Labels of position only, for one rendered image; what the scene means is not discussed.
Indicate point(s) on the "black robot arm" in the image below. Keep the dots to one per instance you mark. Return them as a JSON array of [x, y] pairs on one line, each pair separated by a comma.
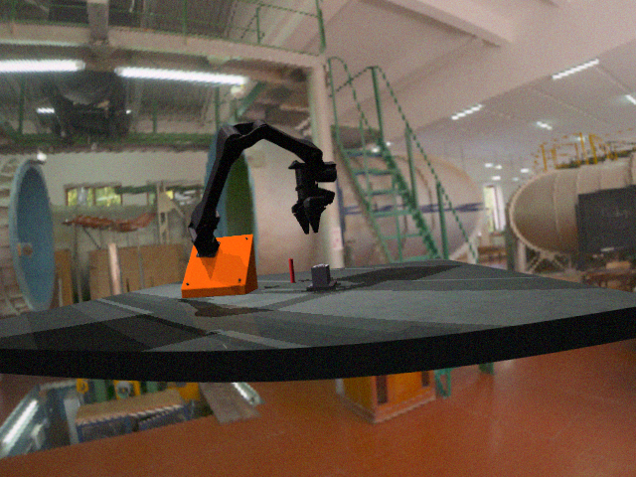
[[229, 147]]

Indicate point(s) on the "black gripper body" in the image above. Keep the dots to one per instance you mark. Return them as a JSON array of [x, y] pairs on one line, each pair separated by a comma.
[[306, 197]]

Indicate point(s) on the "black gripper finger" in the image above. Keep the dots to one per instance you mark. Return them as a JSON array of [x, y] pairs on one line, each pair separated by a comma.
[[303, 221], [313, 216]]

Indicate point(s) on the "red peg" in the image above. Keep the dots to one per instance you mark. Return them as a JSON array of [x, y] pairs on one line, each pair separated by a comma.
[[291, 268]]

